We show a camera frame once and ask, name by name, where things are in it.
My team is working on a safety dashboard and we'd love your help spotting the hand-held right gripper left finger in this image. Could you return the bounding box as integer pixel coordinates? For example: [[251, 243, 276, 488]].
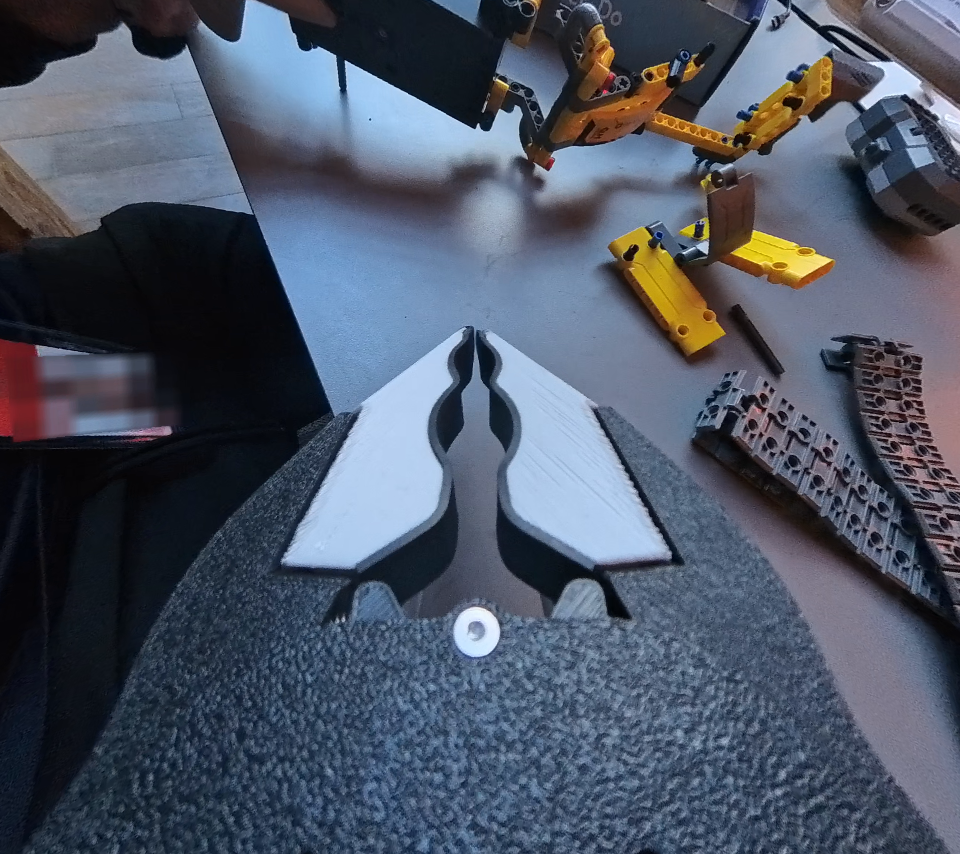
[[279, 326, 477, 602]]

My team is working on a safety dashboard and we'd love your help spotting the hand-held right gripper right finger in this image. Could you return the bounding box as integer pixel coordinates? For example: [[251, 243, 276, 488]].
[[477, 329, 676, 602]]

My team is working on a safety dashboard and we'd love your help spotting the black yellow toy brick vehicle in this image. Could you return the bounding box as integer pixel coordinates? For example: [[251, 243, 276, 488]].
[[261, 0, 719, 171]]

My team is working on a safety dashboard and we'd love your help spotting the black toy axle pin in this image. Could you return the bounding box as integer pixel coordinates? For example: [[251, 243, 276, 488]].
[[729, 301, 786, 378]]

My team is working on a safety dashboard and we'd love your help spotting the yellow toy beam assembly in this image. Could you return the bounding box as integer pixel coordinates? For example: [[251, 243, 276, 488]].
[[643, 52, 888, 167]]

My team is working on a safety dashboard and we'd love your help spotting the grey desk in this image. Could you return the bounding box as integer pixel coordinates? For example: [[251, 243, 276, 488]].
[[186, 0, 960, 795]]

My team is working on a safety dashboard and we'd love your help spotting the yellow toy panels grey hood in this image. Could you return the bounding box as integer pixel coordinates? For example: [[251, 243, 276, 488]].
[[606, 166, 837, 358]]

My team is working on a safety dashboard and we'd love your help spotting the long grey toy track strip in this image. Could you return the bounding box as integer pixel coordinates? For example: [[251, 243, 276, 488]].
[[692, 369, 955, 620]]

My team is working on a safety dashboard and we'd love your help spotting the person's dark jacket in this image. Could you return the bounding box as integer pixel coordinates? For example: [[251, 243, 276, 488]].
[[0, 200, 336, 854]]

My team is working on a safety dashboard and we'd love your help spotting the light wooden board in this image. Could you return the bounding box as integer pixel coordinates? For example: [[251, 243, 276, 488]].
[[0, 144, 82, 249]]

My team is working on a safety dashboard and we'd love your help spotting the short grey toy track piece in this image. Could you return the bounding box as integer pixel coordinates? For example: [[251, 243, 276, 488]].
[[819, 334, 960, 632]]

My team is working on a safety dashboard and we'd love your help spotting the red printed box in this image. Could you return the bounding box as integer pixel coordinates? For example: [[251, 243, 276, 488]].
[[0, 338, 40, 441]]

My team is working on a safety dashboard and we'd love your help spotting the dark blue product box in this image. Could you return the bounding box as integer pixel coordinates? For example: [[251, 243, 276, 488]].
[[351, 0, 794, 110]]

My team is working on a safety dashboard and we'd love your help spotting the dark grey brick block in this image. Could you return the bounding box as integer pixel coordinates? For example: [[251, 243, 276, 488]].
[[844, 93, 960, 238]]

